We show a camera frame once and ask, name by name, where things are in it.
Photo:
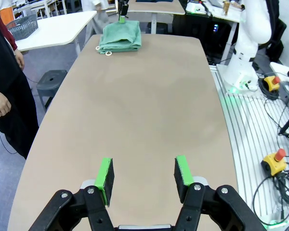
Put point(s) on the white background table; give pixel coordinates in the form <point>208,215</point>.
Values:
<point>38,6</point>

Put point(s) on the brown background table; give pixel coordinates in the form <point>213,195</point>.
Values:
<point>159,9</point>

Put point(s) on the person in white clothes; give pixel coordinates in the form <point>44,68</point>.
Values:
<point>96,21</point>

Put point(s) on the yellow emergency stop button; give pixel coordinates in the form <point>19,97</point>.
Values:
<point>271,83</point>
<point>273,163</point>

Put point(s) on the small wooden object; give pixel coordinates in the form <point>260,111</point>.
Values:
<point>226,7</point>

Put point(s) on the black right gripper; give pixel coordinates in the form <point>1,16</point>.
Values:
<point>123,7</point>

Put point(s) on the person's right hand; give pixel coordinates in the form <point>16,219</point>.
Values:
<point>0,104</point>

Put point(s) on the figure white top orange trousers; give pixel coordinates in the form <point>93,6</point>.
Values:
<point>8,13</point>

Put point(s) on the red-sleeved left forearm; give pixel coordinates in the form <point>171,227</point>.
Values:
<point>10,39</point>

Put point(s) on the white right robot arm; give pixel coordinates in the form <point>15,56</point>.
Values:
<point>248,48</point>

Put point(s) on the person in red jacket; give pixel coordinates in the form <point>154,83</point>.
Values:
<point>4,60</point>

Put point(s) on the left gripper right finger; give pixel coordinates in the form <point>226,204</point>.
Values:
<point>202,211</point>

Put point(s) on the black metal stand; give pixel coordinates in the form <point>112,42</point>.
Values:
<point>287,122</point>

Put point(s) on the person's left hand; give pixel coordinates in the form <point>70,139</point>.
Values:
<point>19,60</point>

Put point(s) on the white table with basket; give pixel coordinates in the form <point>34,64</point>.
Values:
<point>60,29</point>

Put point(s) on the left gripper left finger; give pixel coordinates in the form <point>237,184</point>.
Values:
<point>91,211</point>

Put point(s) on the white cluttered desk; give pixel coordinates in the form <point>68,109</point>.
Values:
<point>216,16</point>

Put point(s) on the grey stool with hole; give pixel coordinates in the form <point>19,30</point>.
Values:
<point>51,78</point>

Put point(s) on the ribbed aluminium robot platform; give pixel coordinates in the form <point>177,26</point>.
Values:
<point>245,134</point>

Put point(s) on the grey plastic basket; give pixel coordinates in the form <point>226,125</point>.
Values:
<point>24,27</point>

